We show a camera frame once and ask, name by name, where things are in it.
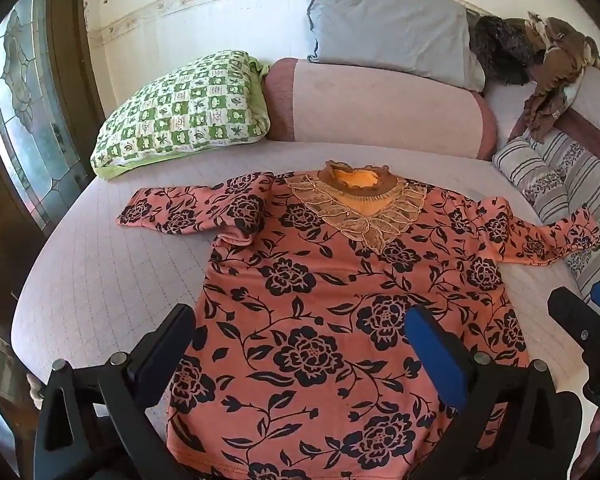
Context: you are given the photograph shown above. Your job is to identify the green checkered pillow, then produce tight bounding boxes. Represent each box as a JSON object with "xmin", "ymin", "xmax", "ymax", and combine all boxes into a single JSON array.
[{"xmin": 90, "ymin": 49, "xmax": 273, "ymax": 182}]

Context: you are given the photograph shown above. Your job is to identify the grey-blue pillow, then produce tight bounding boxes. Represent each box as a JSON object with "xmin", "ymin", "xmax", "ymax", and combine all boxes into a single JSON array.
[{"xmin": 302, "ymin": 0, "xmax": 487, "ymax": 93}]

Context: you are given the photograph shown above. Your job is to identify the dark furry garment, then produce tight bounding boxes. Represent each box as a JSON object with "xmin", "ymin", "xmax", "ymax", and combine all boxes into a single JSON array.
[{"xmin": 469, "ymin": 14, "xmax": 548, "ymax": 87}]

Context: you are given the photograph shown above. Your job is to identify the striped floral pillow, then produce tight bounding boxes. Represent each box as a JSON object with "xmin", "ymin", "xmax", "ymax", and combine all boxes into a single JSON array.
[{"xmin": 491, "ymin": 135, "xmax": 573, "ymax": 223}]

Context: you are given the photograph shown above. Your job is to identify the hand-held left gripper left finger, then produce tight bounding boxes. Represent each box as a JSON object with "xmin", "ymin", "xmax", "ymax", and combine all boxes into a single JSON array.
[{"xmin": 32, "ymin": 302, "xmax": 198, "ymax": 480}]

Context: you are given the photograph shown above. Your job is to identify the stained glass wooden door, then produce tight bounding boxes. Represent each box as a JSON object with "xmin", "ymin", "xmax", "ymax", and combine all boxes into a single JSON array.
[{"xmin": 0, "ymin": 0, "xmax": 103, "ymax": 261}]

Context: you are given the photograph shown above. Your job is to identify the striped floral quilt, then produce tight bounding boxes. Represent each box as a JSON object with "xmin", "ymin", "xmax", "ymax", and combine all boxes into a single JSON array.
[{"xmin": 527, "ymin": 127, "xmax": 600, "ymax": 291}]

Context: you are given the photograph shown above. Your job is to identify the quilted pink bed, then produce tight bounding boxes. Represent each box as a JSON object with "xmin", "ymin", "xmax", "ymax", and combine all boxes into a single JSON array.
[{"xmin": 10, "ymin": 139, "xmax": 600, "ymax": 480}]

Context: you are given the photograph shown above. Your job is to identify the orange floral blouse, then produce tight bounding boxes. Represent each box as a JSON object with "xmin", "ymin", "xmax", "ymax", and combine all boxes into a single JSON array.
[{"xmin": 116, "ymin": 160, "xmax": 600, "ymax": 480}]

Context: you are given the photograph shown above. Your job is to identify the brown crumpled clothes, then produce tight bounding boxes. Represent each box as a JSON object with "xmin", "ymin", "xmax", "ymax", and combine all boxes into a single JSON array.
[{"xmin": 521, "ymin": 10, "xmax": 600, "ymax": 144}]

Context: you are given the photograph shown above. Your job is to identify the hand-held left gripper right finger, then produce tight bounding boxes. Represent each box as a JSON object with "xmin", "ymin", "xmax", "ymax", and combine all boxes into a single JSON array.
[{"xmin": 404, "ymin": 304, "xmax": 588, "ymax": 480}]

